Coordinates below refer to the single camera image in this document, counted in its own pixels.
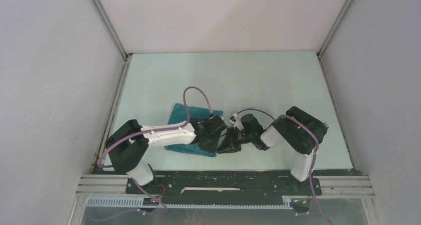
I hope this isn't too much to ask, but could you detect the small black circuit board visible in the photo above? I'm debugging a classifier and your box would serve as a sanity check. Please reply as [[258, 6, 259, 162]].
[[142, 198, 160, 206]]

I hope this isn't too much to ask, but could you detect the grey slotted cable duct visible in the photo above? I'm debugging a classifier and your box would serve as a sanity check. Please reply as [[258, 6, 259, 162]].
[[86, 197, 295, 210]]

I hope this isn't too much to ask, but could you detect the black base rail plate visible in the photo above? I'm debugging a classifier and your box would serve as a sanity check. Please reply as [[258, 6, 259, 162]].
[[126, 170, 322, 207]]

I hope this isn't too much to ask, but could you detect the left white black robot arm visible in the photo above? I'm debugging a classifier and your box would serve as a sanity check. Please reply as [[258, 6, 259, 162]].
[[98, 115, 227, 193]]

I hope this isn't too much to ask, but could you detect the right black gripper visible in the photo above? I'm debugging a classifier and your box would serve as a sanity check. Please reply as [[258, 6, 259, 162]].
[[216, 126, 254, 154]]

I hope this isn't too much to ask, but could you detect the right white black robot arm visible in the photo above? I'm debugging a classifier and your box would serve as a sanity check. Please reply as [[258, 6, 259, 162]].
[[217, 106, 328, 194]]

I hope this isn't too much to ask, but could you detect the teal satin napkin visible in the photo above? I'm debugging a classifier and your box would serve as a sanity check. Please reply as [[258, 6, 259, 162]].
[[164, 103, 216, 157]]

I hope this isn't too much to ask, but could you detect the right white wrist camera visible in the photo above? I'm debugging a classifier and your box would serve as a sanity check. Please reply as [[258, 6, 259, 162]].
[[229, 113, 244, 131]]

